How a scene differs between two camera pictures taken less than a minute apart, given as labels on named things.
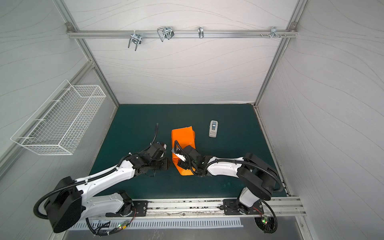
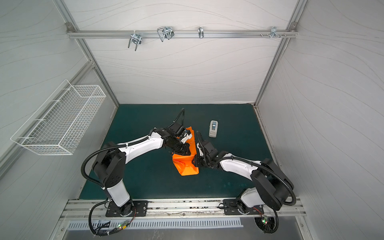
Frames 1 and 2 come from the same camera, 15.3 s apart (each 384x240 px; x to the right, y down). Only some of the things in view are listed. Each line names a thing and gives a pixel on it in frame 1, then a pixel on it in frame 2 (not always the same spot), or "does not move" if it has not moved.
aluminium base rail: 282,207 does not move
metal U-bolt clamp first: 135,37 does not move
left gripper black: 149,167 to 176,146
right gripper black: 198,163 to 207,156
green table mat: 221,131 does not move
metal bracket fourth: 273,32 does not move
